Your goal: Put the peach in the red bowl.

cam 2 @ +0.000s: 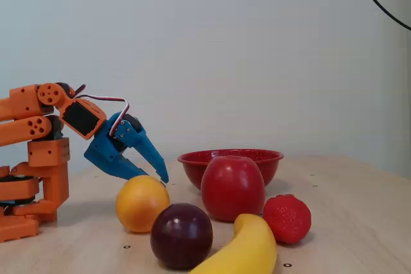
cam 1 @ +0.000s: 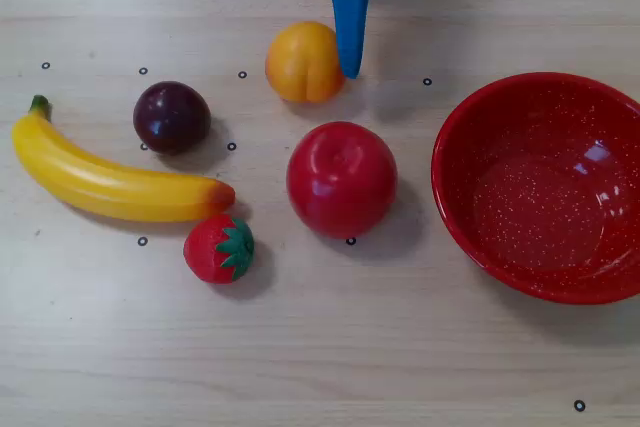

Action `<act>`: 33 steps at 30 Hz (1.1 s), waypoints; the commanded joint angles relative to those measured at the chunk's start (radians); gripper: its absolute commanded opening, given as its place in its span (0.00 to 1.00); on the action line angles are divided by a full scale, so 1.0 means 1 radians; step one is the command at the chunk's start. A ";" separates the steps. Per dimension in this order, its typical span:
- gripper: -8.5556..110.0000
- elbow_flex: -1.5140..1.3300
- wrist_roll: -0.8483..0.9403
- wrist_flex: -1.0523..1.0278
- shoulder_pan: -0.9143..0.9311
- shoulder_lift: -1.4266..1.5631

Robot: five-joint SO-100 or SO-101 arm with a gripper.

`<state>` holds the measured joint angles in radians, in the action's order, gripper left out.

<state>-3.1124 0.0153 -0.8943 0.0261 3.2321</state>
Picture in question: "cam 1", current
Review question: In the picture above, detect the orange yellow toy peach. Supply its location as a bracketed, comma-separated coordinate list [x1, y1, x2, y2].
[264, 20, 347, 104]

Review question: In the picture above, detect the red speckled bowl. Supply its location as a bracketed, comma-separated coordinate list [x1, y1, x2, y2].
[430, 71, 640, 306]

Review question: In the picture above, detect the red toy apple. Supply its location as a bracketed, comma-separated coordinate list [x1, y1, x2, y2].
[286, 120, 400, 241]

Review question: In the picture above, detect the dark purple toy plum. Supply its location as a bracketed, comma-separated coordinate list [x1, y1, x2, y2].
[132, 80, 212, 156]

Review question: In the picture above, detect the red toy strawberry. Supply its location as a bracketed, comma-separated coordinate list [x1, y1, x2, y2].
[182, 213, 256, 285]

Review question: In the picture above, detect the yellow toy banana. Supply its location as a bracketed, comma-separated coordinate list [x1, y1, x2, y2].
[11, 94, 237, 224]

